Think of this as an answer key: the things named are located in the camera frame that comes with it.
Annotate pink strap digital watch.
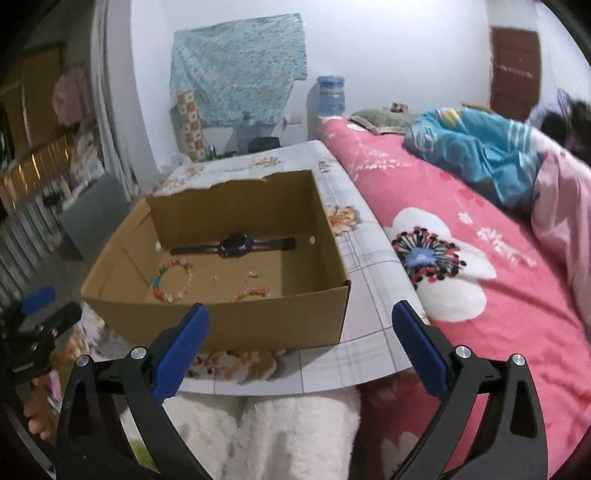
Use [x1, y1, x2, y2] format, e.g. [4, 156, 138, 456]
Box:
[170, 233, 297, 258]

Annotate grey green pillow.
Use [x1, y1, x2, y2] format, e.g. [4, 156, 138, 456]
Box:
[349, 108, 419, 136]

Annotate multicolour bead bracelet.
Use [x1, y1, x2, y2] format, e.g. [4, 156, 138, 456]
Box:
[150, 258, 195, 303]

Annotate grey storage bin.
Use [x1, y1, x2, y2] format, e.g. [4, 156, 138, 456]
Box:
[58, 173, 130, 263]

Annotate person's left hand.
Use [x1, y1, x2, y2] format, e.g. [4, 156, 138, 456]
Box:
[23, 389, 55, 440]

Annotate sleeping person's dark-haired head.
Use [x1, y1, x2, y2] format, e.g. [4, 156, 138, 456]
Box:
[541, 101, 590, 163]

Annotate pink orange bead bracelet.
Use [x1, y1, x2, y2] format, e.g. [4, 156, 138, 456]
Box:
[230, 285, 273, 303]

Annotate blue patterned quilt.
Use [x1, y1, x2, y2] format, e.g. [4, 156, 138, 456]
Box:
[403, 107, 542, 213]

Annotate blue water jug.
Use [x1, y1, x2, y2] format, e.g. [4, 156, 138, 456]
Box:
[317, 76, 346, 117]

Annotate white fluffy blanket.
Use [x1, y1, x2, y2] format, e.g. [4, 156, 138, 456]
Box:
[119, 386, 363, 480]

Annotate pink floral blanket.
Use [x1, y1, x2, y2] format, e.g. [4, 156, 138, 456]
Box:
[322, 120, 590, 474]

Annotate teal floral hanging cloth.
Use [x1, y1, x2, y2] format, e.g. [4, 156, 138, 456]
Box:
[169, 12, 309, 163]

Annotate brown cardboard box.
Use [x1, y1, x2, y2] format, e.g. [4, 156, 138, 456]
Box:
[81, 170, 351, 352]

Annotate pink hanging clothes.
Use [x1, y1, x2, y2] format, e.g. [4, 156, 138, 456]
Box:
[52, 66, 93, 127]

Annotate brown wooden door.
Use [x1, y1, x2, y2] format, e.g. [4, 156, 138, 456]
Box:
[490, 27, 542, 121]

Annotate light pink quilt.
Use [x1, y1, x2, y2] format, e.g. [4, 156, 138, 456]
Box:
[531, 130, 590, 324]

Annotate floral patterned board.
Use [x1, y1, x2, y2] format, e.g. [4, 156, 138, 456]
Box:
[81, 141, 418, 396]

